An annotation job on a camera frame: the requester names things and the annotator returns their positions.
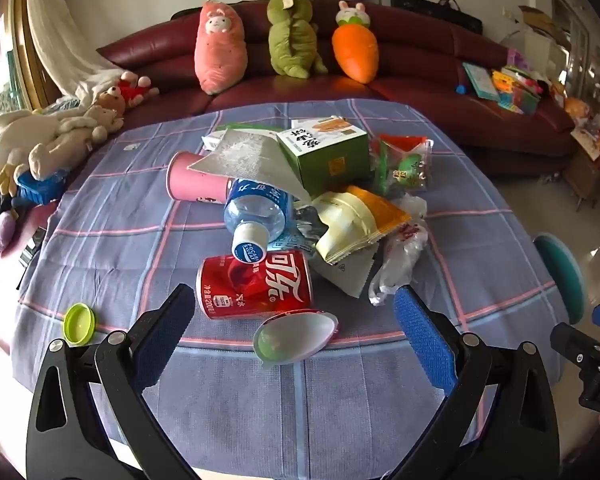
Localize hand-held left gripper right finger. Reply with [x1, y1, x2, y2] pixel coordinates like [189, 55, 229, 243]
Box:
[375, 284, 576, 480]

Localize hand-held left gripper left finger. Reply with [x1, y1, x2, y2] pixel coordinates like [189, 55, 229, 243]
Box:
[26, 283, 201, 480]

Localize teal plastic bin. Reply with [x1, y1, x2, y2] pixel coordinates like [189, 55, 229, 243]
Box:
[533, 232, 588, 326]

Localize green plastic lid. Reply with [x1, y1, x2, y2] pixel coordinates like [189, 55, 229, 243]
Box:
[64, 304, 97, 346]

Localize clear plastic bag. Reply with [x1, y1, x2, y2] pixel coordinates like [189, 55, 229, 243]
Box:
[369, 195, 428, 307]

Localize red cola can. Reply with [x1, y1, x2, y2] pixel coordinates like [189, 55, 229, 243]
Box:
[196, 250, 315, 321]

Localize egg-shaped clear plastic shell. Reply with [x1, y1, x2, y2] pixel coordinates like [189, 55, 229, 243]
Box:
[252, 310, 340, 368]

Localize yellow white snack bag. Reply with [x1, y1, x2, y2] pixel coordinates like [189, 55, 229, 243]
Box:
[312, 185, 412, 265]

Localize pink paper cup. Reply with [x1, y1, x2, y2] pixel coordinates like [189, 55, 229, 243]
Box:
[166, 151, 233, 204]

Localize blue label plastic water bottle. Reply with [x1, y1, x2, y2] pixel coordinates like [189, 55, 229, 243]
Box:
[223, 178, 295, 264]

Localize red green snack packet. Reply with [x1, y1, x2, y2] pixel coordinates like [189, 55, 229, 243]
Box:
[370, 134, 435, 196]

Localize white paper wrapper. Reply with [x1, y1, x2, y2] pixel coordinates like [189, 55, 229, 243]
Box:
[187, 129, 313, 202]

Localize white green packet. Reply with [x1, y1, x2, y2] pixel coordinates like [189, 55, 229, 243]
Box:
[202, 123, 281, 152]

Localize green cardboard box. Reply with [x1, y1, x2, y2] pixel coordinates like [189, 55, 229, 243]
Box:
[276, 116, 371, 196]

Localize blue checked tablecloth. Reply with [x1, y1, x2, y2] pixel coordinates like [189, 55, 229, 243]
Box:
[10, 99, 571, 480]

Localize wooden cabinet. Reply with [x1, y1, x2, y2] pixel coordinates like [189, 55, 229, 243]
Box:
[562, 130, 600, 211]

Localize blue plastic basket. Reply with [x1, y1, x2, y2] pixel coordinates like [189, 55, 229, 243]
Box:
[17, 167, 71, 206]

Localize purple plush toy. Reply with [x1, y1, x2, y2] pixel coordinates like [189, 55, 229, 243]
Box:
[0, 210, 16, 253]

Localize cream teddy bear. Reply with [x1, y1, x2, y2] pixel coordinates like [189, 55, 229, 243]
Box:
[55, 105, 126, 148]

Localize white plush rabbit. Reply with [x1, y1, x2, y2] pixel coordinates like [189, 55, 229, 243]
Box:
[0, 110, 91, 198]

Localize brown teddy bear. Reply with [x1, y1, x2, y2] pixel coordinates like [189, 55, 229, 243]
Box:
[97, 86, 127, 117]

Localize teddy bear in red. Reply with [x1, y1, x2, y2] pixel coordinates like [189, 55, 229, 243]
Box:
[117, 71, 160, 111]

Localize pile of colourful toys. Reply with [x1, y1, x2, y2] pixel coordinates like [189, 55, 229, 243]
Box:
[490, 50, 552, 116]

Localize children's picture book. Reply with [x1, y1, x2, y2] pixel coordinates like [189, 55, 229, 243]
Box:
[462, 62, 501, 100]

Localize dark red leather sofa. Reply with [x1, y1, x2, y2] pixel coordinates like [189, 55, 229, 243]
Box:
[0, 0, 581, 356]

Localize pink plush toy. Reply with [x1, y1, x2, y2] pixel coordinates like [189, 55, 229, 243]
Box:
[194, 1, 249, 96]

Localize orange carrot plush toy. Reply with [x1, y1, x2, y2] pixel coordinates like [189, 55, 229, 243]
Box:
[331, 0, 380, 84]

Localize white curtain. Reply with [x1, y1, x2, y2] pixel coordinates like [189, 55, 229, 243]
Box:
[26, 0, 126, 103]

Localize green plush toy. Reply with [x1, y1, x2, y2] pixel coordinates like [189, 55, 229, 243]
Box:
[266, 0, 329, 81]

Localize long black bag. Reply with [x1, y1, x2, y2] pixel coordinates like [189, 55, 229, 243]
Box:
[390, 0, 483, 36]

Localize wooden window frame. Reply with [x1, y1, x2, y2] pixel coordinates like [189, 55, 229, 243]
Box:
[7, 0, 61, 111]

